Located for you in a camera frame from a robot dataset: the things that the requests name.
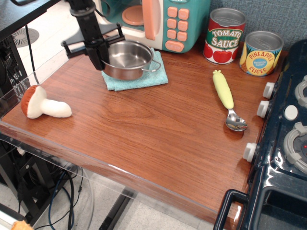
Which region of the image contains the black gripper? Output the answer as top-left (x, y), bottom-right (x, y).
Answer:
top-left (61, 23), bottom-right (125, 70)

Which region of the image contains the stainless steel pot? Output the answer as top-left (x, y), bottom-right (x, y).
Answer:
top-left (103, 40), bottom-right (161, 81)

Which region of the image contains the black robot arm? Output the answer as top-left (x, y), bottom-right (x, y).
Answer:
top-left (61, 0), bottom-right (125, 70)

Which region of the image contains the light blue folded cloth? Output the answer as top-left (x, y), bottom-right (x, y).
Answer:
top-left (101, 48), bottom-right (168, 92)

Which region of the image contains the orange microwave turntable plate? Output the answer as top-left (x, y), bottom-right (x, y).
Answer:
top-left (122, 5), bottom-right (144, 26)

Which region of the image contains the plush mushroom toy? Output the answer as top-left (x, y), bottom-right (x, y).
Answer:
top-left (21, 85), bottom-right (72, 119)

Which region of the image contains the teal toy microwave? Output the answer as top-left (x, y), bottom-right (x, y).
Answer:
top-left (95, 0), bottom-right (211, 53)

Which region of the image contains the tomato sauce can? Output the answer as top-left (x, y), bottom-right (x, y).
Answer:
top-left (203, 8), bottom-right (247, 64)

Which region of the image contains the pineapple slices can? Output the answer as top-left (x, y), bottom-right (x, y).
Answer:
top-left (239, 31), bottom-right (284, 77)

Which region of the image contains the white stove knob middle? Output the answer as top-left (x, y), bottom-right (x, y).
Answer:
top-left (257, 101), bottom-right (270, 118)

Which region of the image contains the white stove knob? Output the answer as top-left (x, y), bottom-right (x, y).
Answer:
top-left (257, 101), bottom-right (270, 118)
top-left (262, 82), bottom-right (275, 99)
top-left (243, 143), bottom-right (257, 163)

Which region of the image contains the white stove knob upper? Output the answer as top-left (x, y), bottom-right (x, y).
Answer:
top-left (262, 82), bottom-right (275, 99)

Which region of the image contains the white stove knob lower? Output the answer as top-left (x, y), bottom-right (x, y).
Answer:
top-left (243, 143), bottom-right (257, 163)

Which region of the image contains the dark blue toy stove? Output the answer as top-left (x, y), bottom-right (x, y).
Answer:
top-left (214, 40), bottom-right (307, 230)

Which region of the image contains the spoon with yellow-green handle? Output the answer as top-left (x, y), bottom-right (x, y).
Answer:
top-left (213, 70), bottom-right (248, 132)

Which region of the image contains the black cable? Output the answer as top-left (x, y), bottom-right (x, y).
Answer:
top-left (35, 165), bottom-right (84, 230)

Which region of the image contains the blue cable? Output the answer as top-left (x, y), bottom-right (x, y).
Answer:
top-left (47, 170), bottom-right (75, 230)

